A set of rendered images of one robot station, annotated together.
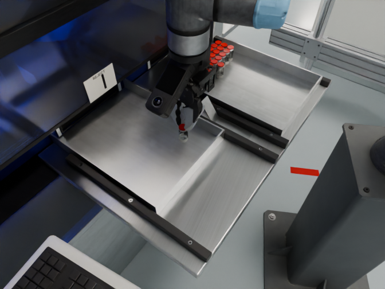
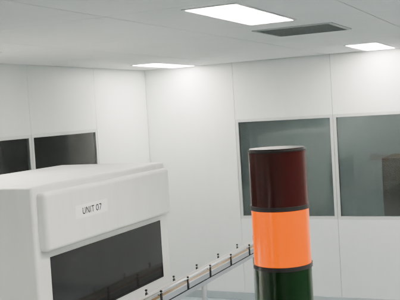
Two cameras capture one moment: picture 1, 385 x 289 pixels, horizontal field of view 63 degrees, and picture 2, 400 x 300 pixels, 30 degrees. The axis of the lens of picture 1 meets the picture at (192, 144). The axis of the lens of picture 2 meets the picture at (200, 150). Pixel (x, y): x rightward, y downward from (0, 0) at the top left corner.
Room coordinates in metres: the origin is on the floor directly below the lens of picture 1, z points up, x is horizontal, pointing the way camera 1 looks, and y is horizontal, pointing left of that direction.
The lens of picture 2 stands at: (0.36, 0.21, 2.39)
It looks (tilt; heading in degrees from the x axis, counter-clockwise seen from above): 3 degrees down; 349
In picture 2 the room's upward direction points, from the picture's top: 3 degrees counter-clockwise
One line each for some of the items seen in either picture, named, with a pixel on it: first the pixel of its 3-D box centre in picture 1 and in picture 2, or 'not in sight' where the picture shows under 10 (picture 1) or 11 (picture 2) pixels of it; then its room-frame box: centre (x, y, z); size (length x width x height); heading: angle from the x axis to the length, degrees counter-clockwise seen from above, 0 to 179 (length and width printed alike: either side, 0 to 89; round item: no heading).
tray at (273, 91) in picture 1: (247, 81); not in sight; (0.71, -0.16, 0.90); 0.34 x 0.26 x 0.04; 54
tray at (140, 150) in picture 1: (137, 136); not in sight; (0.50, 0.14, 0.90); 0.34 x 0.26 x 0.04; 54
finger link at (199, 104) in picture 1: (191, 104); not in sight; (0.47, 0.00, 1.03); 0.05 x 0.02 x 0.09; 54
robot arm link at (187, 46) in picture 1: (187, 35); not in sight; (0.50, 0.01, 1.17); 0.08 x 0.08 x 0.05
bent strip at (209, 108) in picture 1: (226, 118); not in sight; (0.55, -0.09, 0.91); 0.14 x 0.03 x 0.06; 55
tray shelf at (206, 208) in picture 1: (200, 116); not in sight; (0.60, -0.02, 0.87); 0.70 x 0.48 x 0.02; 144
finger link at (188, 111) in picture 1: (196, 113); not in sight; (0.49, -0.01, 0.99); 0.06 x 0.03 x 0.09; 144
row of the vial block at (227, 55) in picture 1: (215, 65); not in sight; (0.78, -0.07, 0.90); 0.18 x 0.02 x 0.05; 144
